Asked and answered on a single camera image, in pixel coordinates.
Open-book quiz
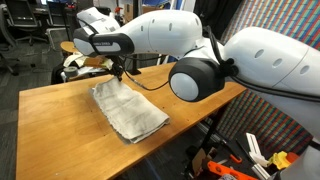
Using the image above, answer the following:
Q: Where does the large cardboard box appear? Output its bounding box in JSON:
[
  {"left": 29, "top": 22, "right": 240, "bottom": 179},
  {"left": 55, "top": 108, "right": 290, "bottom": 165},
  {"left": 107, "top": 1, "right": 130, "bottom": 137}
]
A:
[{"left": 123, "top": 2, "right": 167, "bottom": 22}]

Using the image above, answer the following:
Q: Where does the white woven cloth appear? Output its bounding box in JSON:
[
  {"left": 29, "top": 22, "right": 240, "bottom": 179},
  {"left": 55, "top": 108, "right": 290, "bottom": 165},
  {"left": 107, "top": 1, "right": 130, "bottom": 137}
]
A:
[{"left": 89, "top": 77, "right": 171, "bottom": 144}]

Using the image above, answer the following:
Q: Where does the crumpled white sheet pile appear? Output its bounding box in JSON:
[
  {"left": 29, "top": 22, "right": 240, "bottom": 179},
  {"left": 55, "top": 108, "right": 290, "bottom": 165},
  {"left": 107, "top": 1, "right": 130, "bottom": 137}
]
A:
[{"left": 63, "top": 51, "right": 111, "bottom": 76}]

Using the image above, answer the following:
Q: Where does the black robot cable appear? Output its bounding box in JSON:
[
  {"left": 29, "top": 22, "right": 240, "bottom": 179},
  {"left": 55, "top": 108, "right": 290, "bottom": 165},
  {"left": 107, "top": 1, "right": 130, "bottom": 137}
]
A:
[{"left": 76, "top": 18, "right": 320, "bottom": 104}]

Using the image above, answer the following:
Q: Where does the black table frame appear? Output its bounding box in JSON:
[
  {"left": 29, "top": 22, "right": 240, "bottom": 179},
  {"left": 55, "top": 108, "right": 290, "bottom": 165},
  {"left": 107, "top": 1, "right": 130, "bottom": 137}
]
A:
[{"left": 199, "top": 103, "right": 232, "bottom": 158}]

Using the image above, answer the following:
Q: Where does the red round cap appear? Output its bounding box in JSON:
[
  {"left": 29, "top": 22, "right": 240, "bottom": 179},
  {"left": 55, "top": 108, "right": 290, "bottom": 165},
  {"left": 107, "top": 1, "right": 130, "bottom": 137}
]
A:
[{"left": 285, "top": 151, "right": 300, "bottom": 164}]

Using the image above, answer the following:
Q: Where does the grey white container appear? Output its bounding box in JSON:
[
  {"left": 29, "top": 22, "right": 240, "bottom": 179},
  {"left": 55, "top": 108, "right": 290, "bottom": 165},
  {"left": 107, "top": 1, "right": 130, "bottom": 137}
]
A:
[{"left": 279, "top": 139, "right": 320, "bottom": 180}]

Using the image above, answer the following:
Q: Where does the round wooden side table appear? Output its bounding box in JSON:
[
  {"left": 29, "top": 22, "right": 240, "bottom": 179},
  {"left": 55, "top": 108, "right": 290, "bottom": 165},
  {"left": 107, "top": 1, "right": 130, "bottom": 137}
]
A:
[{"left": 60, "top": 40, "right": 81, "bottom": 55}]

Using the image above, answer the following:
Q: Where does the yellow green plastic part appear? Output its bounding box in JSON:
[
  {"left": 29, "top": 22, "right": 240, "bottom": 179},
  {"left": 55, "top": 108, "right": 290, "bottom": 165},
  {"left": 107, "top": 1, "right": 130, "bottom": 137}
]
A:
[{"left": 268, "top": 150, "right": 290, "bottom": 170}]

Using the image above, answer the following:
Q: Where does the black curtain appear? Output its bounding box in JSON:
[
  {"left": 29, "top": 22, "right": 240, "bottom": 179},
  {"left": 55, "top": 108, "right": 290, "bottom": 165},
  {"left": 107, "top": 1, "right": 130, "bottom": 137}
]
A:
[{"left": 193, "top": 0, "right": 243, "bottom": 39}]

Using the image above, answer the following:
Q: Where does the grey tape roll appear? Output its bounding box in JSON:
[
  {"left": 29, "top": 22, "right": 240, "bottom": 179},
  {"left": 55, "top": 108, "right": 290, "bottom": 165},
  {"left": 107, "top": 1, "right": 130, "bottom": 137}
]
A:
[{"left": 63, "top": 66, "right": 80, "bottom": 80}]

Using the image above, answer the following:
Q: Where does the dark office chair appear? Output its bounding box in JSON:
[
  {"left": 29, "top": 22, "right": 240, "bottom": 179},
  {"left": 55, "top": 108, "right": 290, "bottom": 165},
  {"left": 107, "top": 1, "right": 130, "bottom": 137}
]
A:
[{"left": 0, "top": 4, "right": 22, "bottom": 77}]

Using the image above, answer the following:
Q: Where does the black orange bar clamp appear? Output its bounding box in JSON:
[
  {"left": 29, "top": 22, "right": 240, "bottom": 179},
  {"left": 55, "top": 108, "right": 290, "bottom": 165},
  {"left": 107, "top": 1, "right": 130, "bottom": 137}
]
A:
[{"left": 219, "top": 146, "right": 244, "bottom": 165}]

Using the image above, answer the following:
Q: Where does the black mesh office chair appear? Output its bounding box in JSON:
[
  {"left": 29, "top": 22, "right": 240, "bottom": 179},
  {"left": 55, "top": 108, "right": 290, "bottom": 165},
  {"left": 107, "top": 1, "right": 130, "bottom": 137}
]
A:
[{"left": 4, "top": 0, "right": 49, "bottom": 47}]

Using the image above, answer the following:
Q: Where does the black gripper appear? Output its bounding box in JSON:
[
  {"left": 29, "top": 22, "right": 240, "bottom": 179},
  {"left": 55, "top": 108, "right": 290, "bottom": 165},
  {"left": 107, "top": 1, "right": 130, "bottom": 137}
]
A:
[{"left": 109, "top": 55, "right": 126, "bottom": 83}]

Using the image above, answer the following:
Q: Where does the white plastic bracket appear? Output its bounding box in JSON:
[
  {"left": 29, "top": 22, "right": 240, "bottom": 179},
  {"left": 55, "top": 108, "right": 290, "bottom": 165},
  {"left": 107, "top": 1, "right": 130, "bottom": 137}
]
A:
[{"left": 245, "top": 132, "right": 272, "bottom": 180}]

